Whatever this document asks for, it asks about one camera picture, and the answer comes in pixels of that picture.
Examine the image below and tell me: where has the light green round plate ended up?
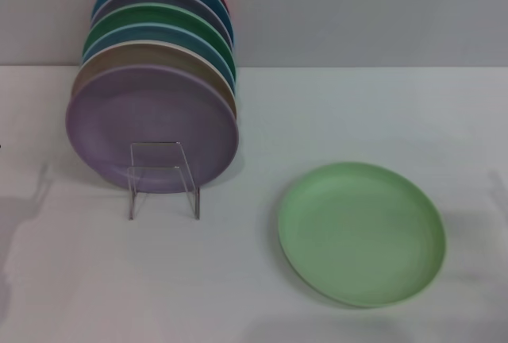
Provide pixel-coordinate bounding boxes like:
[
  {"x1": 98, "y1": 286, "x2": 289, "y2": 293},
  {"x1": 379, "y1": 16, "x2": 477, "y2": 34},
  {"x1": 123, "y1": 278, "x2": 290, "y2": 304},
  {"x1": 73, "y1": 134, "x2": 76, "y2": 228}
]
[{"x1": 276, "y1": 161, "x2": 448, "y2": 308}]

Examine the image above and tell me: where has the clear acrylic plate rack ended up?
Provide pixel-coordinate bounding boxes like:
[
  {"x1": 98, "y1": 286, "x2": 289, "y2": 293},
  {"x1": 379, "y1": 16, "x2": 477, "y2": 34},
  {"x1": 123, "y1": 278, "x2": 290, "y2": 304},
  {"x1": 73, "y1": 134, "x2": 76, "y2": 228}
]
[{"x1": 127, "y1": 141, "x2": 202, "y2": 222}]

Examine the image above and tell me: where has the beige round plate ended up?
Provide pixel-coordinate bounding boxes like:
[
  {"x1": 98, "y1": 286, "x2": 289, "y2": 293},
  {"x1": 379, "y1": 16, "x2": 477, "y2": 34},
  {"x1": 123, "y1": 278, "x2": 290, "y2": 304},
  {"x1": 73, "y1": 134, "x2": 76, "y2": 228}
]
[{"x1": 71, "y1": 40, "x2": 239, "y2": 122}]

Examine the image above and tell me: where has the lavender round plate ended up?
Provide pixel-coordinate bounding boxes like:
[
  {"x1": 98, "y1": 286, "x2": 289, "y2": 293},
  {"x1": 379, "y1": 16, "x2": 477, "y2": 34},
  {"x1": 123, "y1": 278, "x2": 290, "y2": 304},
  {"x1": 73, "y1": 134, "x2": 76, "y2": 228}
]
[{"x1": 65, "y1": 64, "x2": 241, "y2": 195}]

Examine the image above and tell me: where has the light blue round plate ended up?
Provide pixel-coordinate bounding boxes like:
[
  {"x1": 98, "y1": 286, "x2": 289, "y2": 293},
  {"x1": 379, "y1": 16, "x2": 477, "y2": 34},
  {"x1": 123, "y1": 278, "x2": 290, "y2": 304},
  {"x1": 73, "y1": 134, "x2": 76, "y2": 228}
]
[{"x1": 81, "y1": 22, "x2": 237, "y2": 94}]

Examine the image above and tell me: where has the dark green round plate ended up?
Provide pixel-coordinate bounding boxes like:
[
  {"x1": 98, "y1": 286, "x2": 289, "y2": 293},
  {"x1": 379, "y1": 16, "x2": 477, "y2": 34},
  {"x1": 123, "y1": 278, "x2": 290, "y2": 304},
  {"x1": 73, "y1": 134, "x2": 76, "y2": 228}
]
[{"x1": 82, "y1": 2, "x2": 237, "y2": 79}]

